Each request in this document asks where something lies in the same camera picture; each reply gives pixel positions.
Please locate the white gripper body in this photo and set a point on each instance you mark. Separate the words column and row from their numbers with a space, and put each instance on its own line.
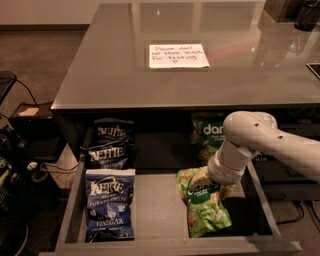
column 220, row 173

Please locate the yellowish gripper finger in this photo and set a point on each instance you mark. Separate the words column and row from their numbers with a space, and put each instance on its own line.
column 226, row 191
column 201, row 179

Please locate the green dang chip bag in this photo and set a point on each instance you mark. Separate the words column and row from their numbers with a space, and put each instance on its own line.
column 206, row 214
column 207, row 134

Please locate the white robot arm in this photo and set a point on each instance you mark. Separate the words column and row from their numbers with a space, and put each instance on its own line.
column 246, row 135

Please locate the grey open top drawer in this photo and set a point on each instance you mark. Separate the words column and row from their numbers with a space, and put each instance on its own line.
column 159, row 216

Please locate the middle dark kettle chip bag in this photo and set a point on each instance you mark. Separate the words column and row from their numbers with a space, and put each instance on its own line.
column 113, row 155

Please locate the dark kettle chip bag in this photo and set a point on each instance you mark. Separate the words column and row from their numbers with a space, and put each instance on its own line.
column 113, row 155
column 108, row 130

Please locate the front blue kettle chip bag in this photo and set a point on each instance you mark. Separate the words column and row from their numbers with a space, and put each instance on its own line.
column 109, row 194

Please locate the rear dark kettle chip bag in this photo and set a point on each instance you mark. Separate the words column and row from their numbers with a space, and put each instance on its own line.
column 108, row 130

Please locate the grey cabinet with glossy counter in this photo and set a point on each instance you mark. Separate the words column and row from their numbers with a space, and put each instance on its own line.
column 254, row 63

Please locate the dark phone on counter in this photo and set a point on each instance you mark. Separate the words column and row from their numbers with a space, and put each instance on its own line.
column 314, row 68

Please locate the black cup on counter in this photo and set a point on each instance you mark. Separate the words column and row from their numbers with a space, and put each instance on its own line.
column 308, row 15

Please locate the black cabinet at right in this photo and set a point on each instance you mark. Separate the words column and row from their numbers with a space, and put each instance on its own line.
column 282, row 183

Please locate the white handwritten paper note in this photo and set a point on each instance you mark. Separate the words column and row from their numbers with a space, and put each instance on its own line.
column 170, row 56

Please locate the black box with label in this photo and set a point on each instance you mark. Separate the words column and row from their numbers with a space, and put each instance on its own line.
column 37, row 125

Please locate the black equipment at left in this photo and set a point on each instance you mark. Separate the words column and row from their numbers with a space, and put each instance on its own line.
column 23, row 193

